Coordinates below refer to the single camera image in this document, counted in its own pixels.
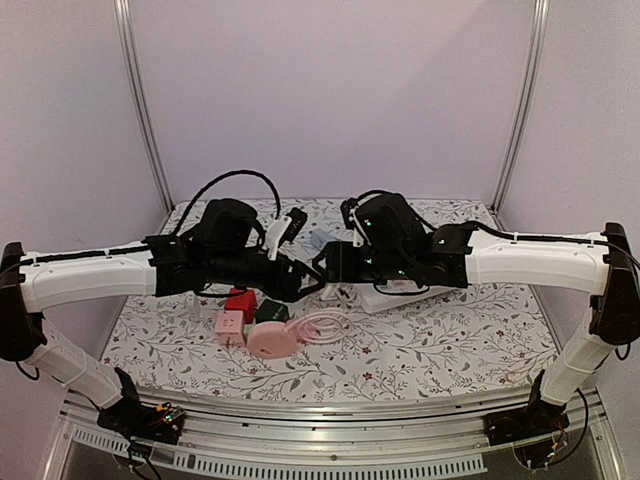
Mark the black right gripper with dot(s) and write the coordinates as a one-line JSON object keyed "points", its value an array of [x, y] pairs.
{"points": [[335, 262]]}

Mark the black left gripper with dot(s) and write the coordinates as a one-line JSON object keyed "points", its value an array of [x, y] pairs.
{"points": [[289, 290]]}

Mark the blue power strip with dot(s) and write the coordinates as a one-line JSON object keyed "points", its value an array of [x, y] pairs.
{"points": [[320, 238]]}

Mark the white plug block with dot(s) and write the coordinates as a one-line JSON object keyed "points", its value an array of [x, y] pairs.
{"points": [[340, 292]]}

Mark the dark green cube socket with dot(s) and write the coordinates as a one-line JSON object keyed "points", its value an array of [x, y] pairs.
{"points": [[270, 310]]}

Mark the red cube socket adapter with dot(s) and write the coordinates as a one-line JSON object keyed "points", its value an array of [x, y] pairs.
{"points": [[244, 301]]}

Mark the white colourful power strip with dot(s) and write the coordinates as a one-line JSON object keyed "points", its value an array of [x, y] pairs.
{"points": [[393, 294]]}

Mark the green beige socket adapter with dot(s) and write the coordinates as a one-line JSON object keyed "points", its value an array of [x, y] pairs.
{"points": [[247, 331]]}

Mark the light pink cube socket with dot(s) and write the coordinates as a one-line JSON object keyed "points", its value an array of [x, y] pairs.
{"points": [[229, 328]]}

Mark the pink round cable reel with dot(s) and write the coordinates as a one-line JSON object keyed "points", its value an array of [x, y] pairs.
{"points": [[272, 340]]}

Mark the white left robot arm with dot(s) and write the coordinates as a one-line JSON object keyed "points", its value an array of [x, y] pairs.
{"points": [[227, 246]]}

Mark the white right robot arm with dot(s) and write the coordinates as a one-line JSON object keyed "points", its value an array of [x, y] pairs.
{"points": [[598, 263]]}

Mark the floral table cloth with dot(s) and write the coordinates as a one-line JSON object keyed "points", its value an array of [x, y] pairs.
{"points": [[488, 337]]}

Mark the aluminium front rail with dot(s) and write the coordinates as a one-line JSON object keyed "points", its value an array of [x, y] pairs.
{"points": [[223, 438]]}

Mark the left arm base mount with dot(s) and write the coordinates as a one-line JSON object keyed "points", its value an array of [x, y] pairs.
{"points": [[130, 418]]}

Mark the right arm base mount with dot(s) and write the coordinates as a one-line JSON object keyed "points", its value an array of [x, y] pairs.
{"points": [[536, 418]]}

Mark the left aluminium corner post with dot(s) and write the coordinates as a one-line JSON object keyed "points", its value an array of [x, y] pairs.
{"points": [[126, 33]]}

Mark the aluminium corner post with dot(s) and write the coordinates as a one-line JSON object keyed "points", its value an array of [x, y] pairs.
{"points": [[126, 33], [524, 103]]}

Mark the right aluminium corner post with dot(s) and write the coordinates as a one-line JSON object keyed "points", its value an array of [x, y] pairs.
{"points": [[524, 103]]}

